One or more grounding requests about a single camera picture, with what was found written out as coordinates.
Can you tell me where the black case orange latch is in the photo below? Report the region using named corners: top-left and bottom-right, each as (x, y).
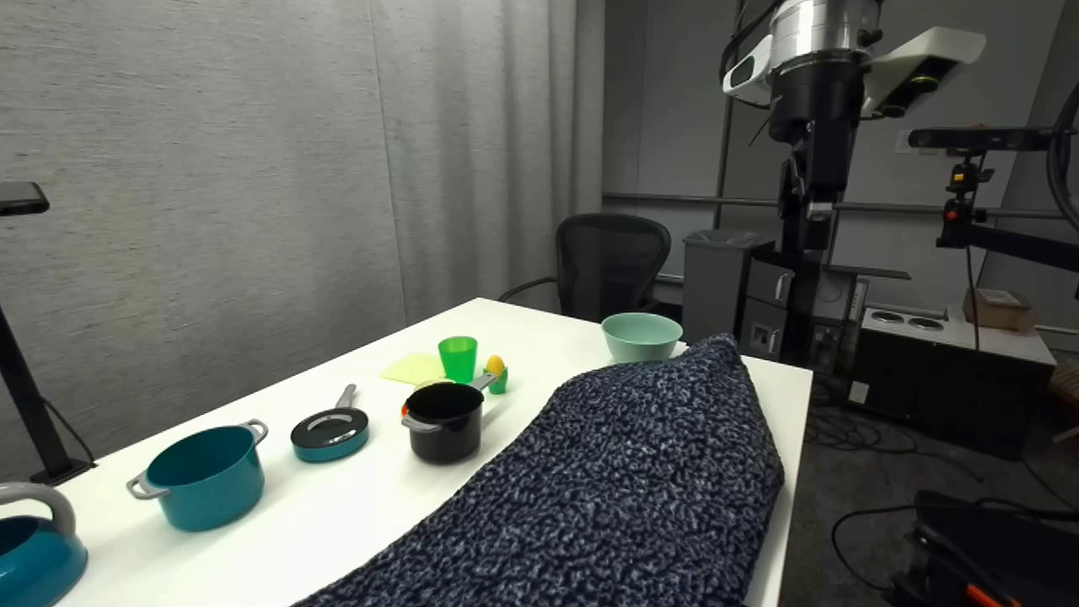
top-left (888, 492), bottom-right (1079, 607)

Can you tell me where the small teal frying pan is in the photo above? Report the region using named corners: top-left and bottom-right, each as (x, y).
top-left (290, 386), bottom-right (369, 465)

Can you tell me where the teal kettle grey handle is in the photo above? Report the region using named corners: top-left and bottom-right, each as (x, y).
top-left (0, 481), bottom-right (86, 607)

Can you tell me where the mint green bowl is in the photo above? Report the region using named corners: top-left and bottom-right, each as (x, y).
top-left (599, 311), bottom-right (682, 365)

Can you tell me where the black tripod camera right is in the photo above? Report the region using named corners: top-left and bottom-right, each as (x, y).
top-left (908, 129), bottom-right (1079, 271)

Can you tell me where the black camera stand left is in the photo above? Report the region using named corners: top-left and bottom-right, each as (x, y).
top-left (0, 182), bottom-right (95, 487)

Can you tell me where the yellow green toy fruit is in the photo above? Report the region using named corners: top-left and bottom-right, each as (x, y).
top-left (483, 354), bottom-right (509, 396)

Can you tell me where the black pot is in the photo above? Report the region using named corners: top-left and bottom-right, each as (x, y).
top-left (402, 386), bottom-right (483, 465)

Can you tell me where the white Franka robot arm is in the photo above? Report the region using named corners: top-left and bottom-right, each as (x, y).
top-left (769, 0), bottom-right (866, 365)

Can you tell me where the black mesh office chair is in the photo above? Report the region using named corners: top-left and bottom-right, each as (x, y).
top-left (505, 214), bottom-right (671, 320)

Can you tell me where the black cabinet white top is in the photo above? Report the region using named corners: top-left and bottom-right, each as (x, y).
top-left (846, 308), bottom-right (1055, 459)

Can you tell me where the green plastic cup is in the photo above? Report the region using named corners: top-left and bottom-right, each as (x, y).
top-left (438, 333), bottom-right (478, 386)

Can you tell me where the yellow flat plate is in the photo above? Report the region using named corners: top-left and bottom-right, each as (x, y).
top-left (382, 352), bottom-right (443, 389)

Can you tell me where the grey trash bin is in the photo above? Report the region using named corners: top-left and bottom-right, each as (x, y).
top-left (682, 230), bottom-right (769, 339)

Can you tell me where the teal pot with handles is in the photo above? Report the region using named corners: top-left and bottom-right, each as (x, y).
top-left (125, 419), bottom-right (269, 532)

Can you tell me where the dark grey knitted cloth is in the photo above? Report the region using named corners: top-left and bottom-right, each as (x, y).
top-left (296, 338), bottom-right (782, 607)

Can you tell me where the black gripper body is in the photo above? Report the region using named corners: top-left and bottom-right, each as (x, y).
top-left (769, 51), bottom-right (866, 201)

